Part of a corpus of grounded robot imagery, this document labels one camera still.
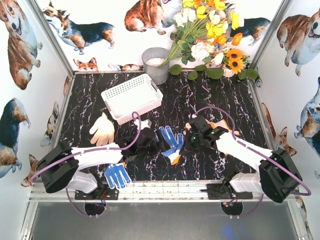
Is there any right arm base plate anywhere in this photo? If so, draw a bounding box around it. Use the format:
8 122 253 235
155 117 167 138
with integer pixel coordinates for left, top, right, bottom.
200 183 253 200

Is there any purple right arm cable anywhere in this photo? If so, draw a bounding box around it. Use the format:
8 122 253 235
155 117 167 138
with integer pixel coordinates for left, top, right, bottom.
191 106 312 217

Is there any aluminium front rail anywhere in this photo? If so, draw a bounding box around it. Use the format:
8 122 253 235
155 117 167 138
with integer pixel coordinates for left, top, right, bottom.
27 181 300 203

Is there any beige knit glove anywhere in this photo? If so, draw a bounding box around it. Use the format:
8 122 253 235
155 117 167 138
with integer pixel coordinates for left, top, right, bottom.
89 112 115 147

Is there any white perforated storage basket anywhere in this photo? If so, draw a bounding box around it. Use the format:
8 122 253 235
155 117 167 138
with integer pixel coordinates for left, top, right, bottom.
101 73 163 125

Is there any artificial flower bouquet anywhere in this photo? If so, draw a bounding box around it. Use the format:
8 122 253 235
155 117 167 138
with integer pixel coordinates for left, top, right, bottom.
162 0 258 80

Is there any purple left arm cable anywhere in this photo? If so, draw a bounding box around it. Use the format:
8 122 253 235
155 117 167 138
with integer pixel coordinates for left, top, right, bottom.
30 111 142 218

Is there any blue dotted glove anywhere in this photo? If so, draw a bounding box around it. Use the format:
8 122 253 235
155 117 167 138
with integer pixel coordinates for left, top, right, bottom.
154 125 184 166
104 163 132 190

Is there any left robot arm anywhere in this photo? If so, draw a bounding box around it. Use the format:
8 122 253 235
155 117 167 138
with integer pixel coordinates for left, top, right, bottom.
37 127 162 194

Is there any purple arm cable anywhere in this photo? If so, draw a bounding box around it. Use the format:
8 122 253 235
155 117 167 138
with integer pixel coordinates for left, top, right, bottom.
191 106 312 217
30 111 142 218

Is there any grey metal bucket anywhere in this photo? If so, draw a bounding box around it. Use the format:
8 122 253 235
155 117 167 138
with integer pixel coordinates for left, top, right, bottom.
141 47 170 85

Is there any blue dotted glove front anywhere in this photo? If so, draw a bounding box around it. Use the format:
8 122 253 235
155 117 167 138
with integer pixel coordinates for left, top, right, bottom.
104 163 132 190

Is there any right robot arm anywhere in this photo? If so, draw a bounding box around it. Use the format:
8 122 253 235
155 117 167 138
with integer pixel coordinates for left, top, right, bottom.
181 115 302 203

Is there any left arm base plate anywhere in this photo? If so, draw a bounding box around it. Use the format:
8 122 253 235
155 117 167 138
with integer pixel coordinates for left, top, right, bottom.
74 184 119 201

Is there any orange dotted glove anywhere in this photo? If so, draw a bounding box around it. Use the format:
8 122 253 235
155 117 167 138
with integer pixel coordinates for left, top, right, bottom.
183 119 240 136

